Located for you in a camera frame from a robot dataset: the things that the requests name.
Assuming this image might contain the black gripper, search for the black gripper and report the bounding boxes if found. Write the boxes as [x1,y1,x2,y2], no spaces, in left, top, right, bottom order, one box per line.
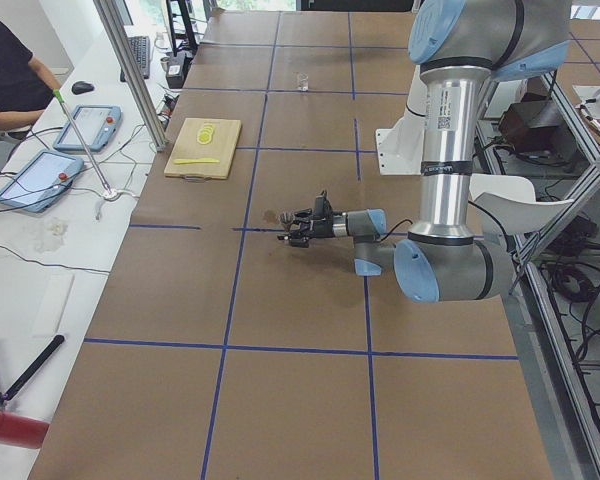
[277,208,335,248]

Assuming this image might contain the steel jigger measuring cup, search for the steel jigger measuring cup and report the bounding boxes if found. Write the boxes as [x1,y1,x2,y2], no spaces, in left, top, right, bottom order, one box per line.
[279,212,295,236]

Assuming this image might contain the clear glass cup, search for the clear glass cup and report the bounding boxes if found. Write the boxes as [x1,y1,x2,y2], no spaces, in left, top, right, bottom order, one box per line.
[296,73,309,92]

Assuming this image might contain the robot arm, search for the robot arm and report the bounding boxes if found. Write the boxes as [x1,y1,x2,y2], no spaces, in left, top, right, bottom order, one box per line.
[281,1,571,302]

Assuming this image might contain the wooden cutting board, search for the wooden cutting board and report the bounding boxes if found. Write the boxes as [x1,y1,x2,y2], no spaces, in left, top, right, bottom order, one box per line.
[164,118,242,180]

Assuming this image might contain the lemon slice front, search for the lemon slice front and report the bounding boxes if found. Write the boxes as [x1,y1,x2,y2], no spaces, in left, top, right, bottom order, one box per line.
[197,135,213,145]

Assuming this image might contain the yellow plastic knife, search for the yellow plastic knife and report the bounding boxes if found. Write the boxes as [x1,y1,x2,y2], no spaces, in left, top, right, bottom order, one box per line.
[173,157,220,165]

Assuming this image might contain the white chair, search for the white chair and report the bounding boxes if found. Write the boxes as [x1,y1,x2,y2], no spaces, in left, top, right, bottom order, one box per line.
[470,174,574,235]

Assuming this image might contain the black box on desk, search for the black box on desk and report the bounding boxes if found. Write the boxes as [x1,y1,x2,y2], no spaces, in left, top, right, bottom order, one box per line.
[161,51,192,89]

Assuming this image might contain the far blue teach pendant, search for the far blue teach pendant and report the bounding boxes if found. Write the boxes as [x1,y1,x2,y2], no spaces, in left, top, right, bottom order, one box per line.
[53,105,122,154]

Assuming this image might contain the blue teach pendant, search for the blue teach pendant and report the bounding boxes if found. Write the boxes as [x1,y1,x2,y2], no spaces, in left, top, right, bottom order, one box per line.
[0,150,84,213]
[53,105,122,154]

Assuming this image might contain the black keyboard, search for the black keyboard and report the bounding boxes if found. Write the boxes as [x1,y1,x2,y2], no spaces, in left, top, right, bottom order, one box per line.
[127,36,151,79]

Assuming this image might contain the white flat box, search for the white flat box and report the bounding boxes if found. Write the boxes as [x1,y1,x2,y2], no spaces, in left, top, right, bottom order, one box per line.
[31,273,75,338]

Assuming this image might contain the near blue teach pendant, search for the near blue teach pendant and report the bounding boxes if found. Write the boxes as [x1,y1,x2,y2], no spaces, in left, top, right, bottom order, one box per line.
[0,150,84,213]

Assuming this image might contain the black computer mouse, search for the black computer mouse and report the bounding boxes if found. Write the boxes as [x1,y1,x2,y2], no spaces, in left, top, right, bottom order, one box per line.
[71,81,95,95]

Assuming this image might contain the metal rod green tip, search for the metal rod green tip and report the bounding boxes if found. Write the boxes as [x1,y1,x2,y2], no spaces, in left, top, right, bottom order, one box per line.
[53,89,121,202]

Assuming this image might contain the person in black shirt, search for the person in black shirt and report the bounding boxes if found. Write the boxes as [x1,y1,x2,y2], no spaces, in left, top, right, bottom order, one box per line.
[0,21,61,131]

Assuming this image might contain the red cylinder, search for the red cylinder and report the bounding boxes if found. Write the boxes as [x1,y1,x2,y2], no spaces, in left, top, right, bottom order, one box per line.
[0,410,49,449]

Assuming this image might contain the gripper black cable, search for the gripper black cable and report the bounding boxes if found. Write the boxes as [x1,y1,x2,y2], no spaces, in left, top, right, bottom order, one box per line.
[382,217,415,236]

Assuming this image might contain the aluminium frame post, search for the aluminium frame post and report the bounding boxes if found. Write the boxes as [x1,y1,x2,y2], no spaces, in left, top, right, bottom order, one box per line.
[93,0,167,152]

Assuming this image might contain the black handle tool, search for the black handle tool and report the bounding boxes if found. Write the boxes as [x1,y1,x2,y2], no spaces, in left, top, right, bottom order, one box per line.
[2,334,65,402]

